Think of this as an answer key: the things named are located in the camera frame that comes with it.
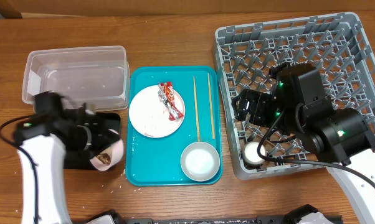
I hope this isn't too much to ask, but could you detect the brown food scrap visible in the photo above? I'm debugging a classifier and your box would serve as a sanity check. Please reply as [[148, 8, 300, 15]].
[[96, 153, 112, 166]]

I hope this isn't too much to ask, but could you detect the small white cup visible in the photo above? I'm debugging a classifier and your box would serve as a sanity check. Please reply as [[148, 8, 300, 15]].
[[242, 141, 265, 166]]

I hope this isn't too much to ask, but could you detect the red foil snack wrapper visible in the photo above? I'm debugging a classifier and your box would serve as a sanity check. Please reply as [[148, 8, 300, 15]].
[[158, 82, 184, 121]]

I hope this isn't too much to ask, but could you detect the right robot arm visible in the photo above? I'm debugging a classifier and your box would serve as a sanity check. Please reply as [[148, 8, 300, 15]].
[[231, 63, 375, 223]]

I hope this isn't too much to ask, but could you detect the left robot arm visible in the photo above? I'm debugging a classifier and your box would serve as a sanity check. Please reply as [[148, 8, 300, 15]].
[[13, 91, 124, 223]]

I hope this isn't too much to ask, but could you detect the grey dishwasher rack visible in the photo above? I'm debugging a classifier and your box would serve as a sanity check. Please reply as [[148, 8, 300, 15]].
[[214, 12, 375, 180]]

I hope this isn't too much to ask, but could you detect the black plastic tray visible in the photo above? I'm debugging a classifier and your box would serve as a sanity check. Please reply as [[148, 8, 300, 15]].
[[64, 110, 123, 171]]

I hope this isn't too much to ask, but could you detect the large white plate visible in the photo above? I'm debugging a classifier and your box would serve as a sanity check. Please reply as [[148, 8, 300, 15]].
[[128, 85, 184, 138]]

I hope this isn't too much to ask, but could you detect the right wooden chopstick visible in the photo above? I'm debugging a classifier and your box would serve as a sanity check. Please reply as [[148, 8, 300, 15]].
[[207, 73, 215, 139]]

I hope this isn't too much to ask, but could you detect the wooden chopstick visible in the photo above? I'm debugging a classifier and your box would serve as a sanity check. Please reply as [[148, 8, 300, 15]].
[[207, 73, 215, 139], [193, 76, 201, 142]]

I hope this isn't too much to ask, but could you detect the clear plastic bin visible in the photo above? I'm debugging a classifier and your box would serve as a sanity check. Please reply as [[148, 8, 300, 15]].
[[22, 45, 130, 111]]

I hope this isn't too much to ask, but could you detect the left wooden chopstick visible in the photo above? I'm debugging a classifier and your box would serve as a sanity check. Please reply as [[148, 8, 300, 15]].
[[193, 76, 201, 142]]

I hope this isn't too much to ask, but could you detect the grey bowl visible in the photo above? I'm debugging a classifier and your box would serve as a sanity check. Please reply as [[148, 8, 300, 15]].
[[181, 142, 221, 182]]

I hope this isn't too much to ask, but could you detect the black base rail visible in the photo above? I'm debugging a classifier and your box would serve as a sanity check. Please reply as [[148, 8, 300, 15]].
[[90, 203, 343, 224]]

